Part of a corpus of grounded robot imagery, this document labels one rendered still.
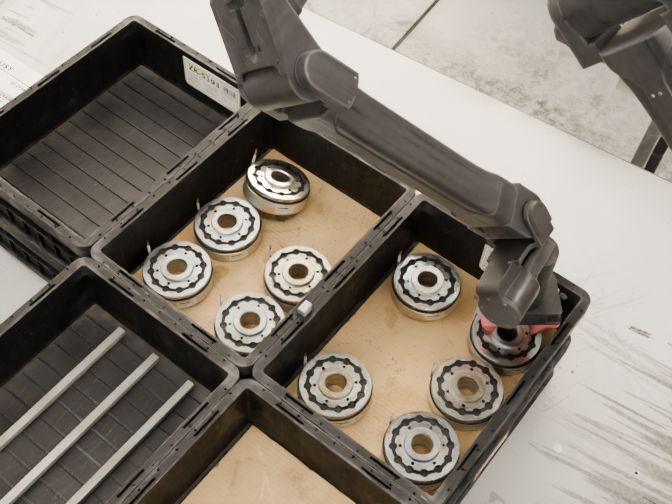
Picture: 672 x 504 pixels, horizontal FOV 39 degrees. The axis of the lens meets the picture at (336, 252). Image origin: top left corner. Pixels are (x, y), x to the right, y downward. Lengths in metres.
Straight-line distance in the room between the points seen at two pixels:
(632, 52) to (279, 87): 0.34
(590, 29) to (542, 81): 2.21
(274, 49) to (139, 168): 0.71
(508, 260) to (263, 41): 0.44
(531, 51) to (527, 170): 1.31
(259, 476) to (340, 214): 0.45
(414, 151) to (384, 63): 0.90
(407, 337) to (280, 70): 0.60
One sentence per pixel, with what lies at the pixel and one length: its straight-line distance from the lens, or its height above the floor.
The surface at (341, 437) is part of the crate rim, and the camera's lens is 1.22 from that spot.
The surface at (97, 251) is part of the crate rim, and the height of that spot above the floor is 0.93.
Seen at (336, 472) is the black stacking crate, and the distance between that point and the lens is 1.26.
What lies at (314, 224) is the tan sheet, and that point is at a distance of 1.51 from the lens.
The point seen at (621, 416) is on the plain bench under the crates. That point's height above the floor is 0.70.
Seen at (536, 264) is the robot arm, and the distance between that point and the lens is 1.21.
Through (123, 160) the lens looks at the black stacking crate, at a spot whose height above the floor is 0.83.
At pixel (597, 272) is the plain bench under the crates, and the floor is 0.70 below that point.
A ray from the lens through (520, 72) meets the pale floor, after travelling 3.01.
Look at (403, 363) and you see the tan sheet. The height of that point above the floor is 0.83.
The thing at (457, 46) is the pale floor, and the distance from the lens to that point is 3.05.
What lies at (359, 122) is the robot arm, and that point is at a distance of 1.00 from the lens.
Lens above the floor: 2.04
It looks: 55 degrees down
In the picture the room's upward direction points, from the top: 4 degrees clockwise
